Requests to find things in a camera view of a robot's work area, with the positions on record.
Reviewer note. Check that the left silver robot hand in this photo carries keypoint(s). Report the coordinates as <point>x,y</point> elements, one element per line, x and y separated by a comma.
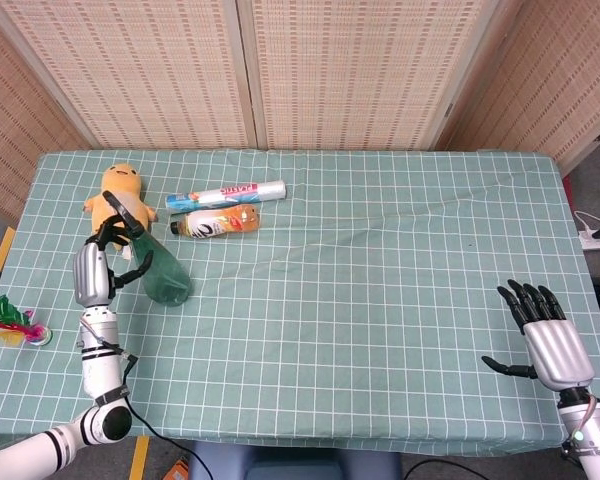
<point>90,275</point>

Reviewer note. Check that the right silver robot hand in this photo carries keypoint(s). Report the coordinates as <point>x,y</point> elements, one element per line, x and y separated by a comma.
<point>557,350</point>

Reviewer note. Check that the green spray bottle black trigger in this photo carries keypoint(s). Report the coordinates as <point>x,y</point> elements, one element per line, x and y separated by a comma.
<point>165,280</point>

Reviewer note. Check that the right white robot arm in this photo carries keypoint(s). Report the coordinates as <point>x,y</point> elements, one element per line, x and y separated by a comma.
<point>595,435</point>

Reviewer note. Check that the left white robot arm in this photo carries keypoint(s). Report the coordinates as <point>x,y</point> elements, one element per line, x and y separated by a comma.
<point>100,360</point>

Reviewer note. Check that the orange drink bottle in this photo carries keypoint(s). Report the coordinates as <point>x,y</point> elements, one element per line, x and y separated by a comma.
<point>215,222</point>

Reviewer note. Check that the colourful feather shuttlecock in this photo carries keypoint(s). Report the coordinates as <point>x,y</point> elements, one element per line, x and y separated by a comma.
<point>5,315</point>

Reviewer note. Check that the yellow plush toy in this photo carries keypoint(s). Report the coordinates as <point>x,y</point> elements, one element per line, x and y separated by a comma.
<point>125,180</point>

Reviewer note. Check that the white power strip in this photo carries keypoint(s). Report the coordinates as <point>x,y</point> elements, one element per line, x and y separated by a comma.
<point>595,243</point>

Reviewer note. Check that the plastic bag roll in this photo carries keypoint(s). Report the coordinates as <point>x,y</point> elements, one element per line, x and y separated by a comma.
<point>230,195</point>

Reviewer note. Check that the bamboo folding screen panel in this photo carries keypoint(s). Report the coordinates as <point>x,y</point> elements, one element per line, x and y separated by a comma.
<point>555,90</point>
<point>355,75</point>
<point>20,125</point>
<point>155,75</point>

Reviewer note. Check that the green checked tablecloth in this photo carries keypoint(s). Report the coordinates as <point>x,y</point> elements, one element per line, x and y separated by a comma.
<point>380,300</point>

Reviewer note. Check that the orange box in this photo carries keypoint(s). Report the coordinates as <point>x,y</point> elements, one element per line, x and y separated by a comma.
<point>177,470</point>

